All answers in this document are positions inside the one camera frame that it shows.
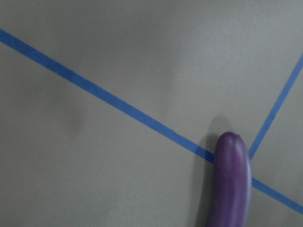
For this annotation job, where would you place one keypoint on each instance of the purple eggplant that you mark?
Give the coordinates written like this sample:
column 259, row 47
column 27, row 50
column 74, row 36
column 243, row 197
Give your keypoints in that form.
column 232, row 183

